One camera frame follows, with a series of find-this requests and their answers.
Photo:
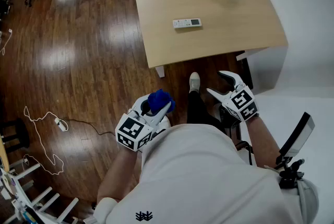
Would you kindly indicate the black round stool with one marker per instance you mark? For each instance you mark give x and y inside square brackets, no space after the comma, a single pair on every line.
[15,134]

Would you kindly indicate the black shoulder-mounted panel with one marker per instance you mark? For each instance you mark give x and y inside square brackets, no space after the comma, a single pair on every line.
[300,134]

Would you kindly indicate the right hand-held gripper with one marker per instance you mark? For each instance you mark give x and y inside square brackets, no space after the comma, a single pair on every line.
[242,103]

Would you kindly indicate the white table leg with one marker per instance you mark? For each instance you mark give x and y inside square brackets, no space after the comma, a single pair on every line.
[160,71]

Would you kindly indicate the white table side panel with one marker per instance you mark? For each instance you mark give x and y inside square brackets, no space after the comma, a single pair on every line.
[268,69]

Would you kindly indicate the person's white shirt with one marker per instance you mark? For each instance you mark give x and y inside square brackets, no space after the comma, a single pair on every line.
[203,178]

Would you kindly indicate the blue cloth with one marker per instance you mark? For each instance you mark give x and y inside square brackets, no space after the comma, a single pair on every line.
[158,99]

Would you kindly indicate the person's right forearm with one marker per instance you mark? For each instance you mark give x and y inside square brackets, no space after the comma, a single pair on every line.
[262,142]

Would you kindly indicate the white remote control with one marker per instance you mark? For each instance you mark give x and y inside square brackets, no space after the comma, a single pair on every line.
[186,23]

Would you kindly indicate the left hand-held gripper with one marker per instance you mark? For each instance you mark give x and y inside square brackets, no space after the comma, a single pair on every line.
[134,130]

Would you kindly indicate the person's white shoe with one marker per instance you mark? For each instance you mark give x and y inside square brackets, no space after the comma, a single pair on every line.
[194,82]

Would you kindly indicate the white power adapter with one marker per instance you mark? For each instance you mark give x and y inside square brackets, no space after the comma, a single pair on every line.
[60,124]

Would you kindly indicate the person's black trouser leg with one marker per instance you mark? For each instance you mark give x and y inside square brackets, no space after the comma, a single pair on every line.
[198,110]

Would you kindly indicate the white metal rack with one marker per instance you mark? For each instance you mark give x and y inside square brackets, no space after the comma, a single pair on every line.
[34,197]

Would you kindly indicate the person's left forearm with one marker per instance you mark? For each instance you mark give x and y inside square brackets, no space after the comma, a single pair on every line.
[118,173]

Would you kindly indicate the black clamp mount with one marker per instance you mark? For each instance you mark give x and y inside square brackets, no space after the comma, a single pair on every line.
[289,173]

